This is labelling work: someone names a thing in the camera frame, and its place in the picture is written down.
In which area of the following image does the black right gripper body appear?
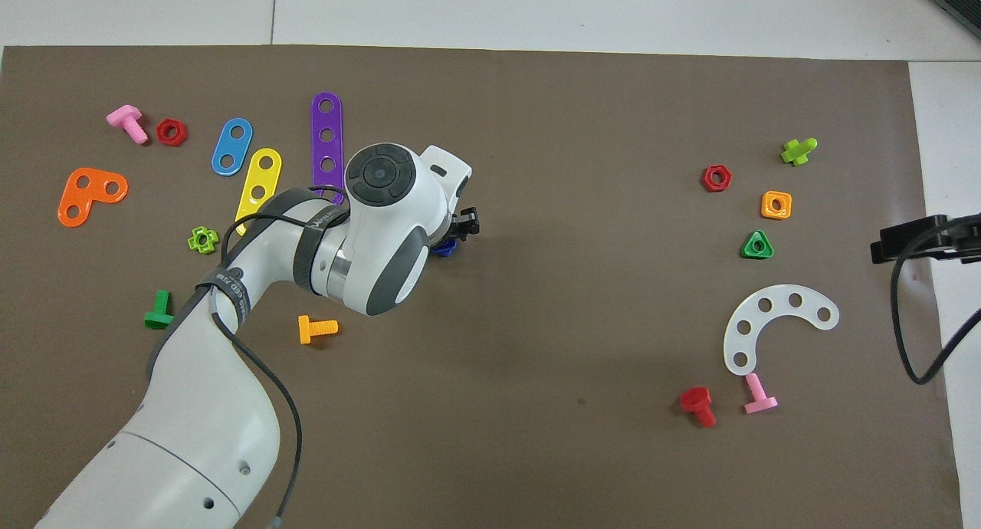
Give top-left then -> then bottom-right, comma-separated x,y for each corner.
930,212 -> 981,264

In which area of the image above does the lime cross-head toy screw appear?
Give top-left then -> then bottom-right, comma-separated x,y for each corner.
780,137 -> 819,166

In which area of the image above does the green triangle toy nut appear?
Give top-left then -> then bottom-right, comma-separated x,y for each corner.
740,229 -> 775,260

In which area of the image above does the orange toy screw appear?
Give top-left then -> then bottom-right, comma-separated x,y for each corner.
298,315 -> 339,345

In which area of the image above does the pink toy screw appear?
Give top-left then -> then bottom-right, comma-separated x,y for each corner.
106,104 -> 149,145
743,373 -> 779,415

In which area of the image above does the red toy screw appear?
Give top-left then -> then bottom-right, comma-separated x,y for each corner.
679,386 -> 717,428

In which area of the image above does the green toy screw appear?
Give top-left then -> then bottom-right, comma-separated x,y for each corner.
143,290 -> 178,330

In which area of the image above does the white curved five-hole plate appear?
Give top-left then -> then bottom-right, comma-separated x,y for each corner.
723,284 -> 840,376

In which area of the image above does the purple four-hole strip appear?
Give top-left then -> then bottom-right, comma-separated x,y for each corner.
310,92 -> 346,205

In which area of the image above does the brown table mat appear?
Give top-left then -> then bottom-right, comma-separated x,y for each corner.
0,44 -> 965,529

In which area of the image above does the yellow three-hole strip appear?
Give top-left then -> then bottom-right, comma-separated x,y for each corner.
234,147 -> 283,237

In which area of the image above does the blue two-hole strip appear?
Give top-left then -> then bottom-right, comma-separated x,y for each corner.
211,117 -> 254,177

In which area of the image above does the orange heart three-hole plate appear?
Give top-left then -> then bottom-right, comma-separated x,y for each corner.
57,167 -> 129,228

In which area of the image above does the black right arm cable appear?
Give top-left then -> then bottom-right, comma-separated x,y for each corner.
889,226 -> 981,386

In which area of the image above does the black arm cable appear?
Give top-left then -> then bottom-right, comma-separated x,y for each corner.
208,184 -> 350,529
889,226 -> 981,386

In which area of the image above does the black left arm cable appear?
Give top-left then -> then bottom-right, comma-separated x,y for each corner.
208,184 -> 350,529

